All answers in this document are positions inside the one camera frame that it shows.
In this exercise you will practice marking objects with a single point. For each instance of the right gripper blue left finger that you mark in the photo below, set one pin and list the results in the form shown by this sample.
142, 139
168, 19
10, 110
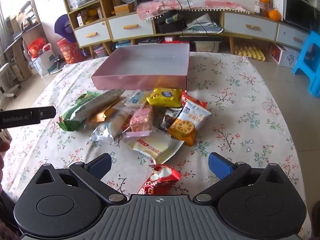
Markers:
99, 166

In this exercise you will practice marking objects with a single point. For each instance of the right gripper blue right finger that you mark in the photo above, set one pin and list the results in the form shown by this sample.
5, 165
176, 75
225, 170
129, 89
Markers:
220, 166

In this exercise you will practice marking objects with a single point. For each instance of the white long bread packet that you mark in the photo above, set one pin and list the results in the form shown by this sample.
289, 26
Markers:
112, 127

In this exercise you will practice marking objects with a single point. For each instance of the green snack packet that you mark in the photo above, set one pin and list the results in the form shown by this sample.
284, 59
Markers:
64, 121

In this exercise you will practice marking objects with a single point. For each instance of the white orange jam biscuit packet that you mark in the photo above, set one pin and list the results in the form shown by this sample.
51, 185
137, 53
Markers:
188, 122

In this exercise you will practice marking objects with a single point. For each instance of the red white candy packet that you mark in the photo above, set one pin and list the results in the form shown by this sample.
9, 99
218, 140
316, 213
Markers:
160, 181

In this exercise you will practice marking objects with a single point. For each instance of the gold biscuit packet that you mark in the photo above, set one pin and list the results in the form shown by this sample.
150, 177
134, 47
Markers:
102, 115

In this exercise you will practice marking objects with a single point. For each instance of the pink marshmallow crisp packet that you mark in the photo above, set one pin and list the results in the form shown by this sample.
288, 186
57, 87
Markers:
140, 124

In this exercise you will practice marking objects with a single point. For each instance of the cream white wafer packet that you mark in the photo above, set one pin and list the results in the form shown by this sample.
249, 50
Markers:
158, 146

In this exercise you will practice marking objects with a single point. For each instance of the dark chocolate snack packet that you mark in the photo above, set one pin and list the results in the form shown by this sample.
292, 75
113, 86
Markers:
164, 117

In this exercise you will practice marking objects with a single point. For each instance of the red snack packet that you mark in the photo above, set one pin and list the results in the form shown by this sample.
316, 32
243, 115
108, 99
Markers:
185, 97

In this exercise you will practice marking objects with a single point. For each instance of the small white blue packet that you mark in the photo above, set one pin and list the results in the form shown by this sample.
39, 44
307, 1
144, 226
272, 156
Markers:
137, 99

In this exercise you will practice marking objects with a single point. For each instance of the yellow cracker packet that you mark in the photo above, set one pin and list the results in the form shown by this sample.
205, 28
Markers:
165, 97

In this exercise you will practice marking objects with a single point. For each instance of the silver grey wafer packet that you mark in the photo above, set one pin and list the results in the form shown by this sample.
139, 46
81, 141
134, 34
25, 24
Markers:
94, 105

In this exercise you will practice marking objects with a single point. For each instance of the person's left hand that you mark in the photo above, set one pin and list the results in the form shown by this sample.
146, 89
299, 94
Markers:
5, 145

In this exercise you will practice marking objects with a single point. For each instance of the floral tablecloth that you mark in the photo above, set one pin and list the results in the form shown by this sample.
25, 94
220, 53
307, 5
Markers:
246, 124

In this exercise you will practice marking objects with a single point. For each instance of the white shopping bag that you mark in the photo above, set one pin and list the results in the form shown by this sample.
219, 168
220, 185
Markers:
45, 60

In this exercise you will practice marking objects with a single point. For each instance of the red festive bag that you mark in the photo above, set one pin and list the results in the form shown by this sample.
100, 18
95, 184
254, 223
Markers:
70, 51

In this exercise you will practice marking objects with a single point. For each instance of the pink cardboard box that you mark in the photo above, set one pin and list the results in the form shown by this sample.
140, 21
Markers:
144, 67

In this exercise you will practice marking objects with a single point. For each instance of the yellow egg tray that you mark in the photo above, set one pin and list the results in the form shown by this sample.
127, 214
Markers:
249, 50

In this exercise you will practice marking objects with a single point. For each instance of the white box with clock print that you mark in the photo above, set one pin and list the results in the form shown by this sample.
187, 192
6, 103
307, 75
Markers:
283, 55

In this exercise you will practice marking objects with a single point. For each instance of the wooden shelf unit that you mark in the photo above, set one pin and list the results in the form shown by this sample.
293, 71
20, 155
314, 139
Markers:
78, 10

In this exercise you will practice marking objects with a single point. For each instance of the wooden tv cabinet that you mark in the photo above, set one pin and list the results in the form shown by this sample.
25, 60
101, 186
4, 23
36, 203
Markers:
225, 23

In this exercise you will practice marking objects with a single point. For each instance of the black bag on shelf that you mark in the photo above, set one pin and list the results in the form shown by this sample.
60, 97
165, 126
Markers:
171, 22

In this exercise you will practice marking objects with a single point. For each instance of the blue plastic stool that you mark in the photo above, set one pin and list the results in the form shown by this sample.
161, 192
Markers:
308, 63

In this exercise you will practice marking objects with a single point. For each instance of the orange fruit lower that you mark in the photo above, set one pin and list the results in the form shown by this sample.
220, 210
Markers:
274, 15

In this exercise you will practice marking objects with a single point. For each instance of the pink cloth on cabinet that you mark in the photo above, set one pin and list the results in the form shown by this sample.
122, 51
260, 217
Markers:
156, 8

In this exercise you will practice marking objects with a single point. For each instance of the microwave oven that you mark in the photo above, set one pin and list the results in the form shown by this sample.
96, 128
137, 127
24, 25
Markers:
298, 13

